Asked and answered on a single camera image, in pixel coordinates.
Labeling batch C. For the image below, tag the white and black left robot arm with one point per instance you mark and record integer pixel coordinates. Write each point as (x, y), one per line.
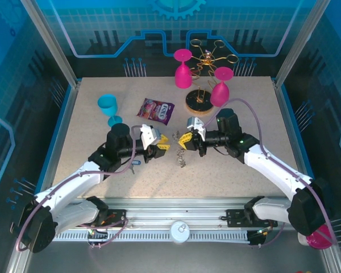
(68, 185)

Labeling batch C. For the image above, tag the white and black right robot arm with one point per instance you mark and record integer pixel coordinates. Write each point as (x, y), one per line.
(272, 167)

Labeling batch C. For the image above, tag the pink plastic goblet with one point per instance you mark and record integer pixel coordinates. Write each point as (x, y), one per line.
(220, 95)
(183, 76)

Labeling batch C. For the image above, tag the purple candy bag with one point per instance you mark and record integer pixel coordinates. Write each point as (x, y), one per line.
(156, 111)

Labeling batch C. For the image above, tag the key with blue tag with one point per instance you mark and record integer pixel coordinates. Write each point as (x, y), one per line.
(136, 163)

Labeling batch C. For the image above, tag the blue plastic goblet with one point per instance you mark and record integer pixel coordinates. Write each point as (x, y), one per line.
(108, 103)

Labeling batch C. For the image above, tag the white round can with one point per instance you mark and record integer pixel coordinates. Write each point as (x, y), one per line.
(179, 231)

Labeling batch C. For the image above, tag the pink plastic cup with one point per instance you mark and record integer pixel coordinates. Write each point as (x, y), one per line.
(318, 241)

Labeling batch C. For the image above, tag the aluminium side rail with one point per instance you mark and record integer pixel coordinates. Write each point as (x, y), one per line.
(63, 128)
(294, 128)

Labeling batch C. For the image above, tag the wide aluminium base rail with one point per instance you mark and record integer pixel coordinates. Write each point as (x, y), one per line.
(170, 207)

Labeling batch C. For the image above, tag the aluminium frame post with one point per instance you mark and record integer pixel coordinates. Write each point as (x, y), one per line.
(51, 42)
(297, 42)

